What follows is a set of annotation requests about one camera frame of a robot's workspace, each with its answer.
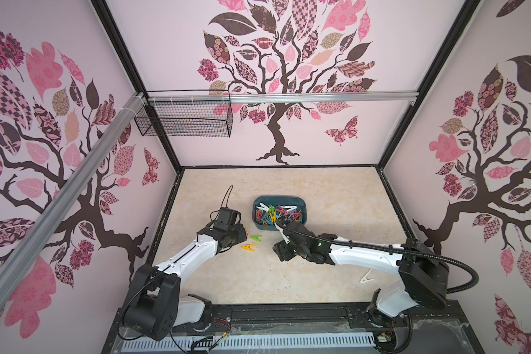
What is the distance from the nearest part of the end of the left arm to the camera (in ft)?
2.08

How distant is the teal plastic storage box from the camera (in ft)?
3.24

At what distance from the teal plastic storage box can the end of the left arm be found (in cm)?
17
